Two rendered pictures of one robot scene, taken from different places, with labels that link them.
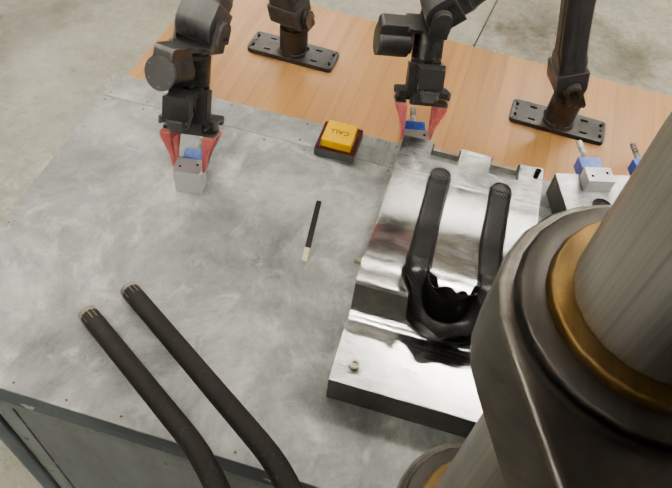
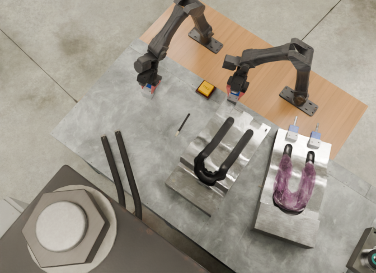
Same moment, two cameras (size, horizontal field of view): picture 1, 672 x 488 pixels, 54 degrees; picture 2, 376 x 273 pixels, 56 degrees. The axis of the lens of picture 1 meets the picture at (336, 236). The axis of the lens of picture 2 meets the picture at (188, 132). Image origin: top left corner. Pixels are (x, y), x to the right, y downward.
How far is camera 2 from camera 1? 82 cm
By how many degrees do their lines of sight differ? 22
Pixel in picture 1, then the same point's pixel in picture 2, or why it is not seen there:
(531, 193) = (260, 136)
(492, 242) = (236, 151)
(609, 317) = not seen: hidden behind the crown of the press
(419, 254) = (206, 151)
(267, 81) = (190, 52)
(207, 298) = (140, 140)
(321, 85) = (210, 59)
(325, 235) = (186, 127)
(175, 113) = (140, 81)
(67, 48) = not seen: outside the picture
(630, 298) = not seen: hidden behind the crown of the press
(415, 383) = (189, 192)
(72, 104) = (133, 2)
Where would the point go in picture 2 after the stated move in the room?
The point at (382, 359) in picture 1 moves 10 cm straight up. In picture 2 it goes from (183, 180) to (182, 176)
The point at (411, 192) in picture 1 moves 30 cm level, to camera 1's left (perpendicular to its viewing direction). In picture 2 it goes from (217, 124) to (161, 100)
